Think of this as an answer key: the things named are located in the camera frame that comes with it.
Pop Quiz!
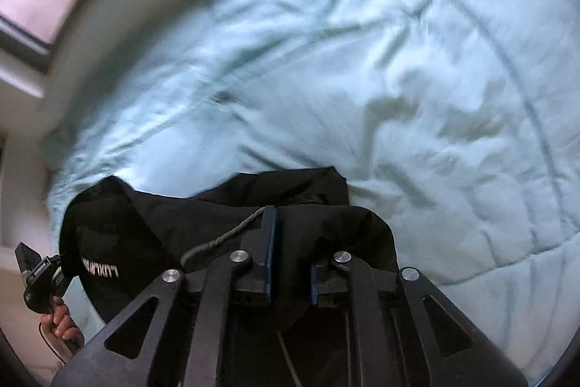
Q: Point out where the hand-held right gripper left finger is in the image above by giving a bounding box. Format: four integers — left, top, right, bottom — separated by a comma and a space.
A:
50, 206, 278, 387

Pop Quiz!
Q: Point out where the thin black cable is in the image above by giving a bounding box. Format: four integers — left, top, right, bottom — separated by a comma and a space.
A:
39, 322, 70, 366

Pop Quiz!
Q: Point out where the light blue quilt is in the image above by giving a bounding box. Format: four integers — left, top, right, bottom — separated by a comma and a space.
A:
43, 0, 580, 387

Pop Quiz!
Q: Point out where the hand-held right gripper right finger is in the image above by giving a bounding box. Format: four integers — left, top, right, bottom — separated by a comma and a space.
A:
310, 251, 531, 387

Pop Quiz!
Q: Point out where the person's left hand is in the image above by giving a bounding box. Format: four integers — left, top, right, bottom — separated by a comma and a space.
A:
41, 296, 85, 347

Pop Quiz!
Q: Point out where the black hooded jacket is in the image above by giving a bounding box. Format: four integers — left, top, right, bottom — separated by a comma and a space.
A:
59, 166, 399, 326

